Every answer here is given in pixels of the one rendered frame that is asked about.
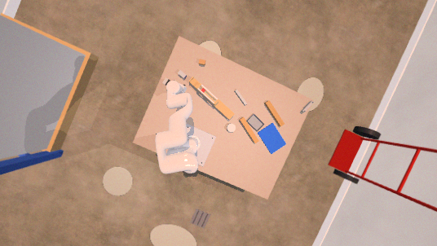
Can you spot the orange flat bar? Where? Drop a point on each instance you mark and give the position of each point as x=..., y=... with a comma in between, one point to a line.
x=249, y=130
x=274, y=113

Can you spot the blue flat rectangular slab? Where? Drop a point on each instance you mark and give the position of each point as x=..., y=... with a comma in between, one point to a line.
x=271, y=138

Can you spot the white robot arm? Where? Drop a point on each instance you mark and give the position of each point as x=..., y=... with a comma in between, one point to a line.
x=181, y=147

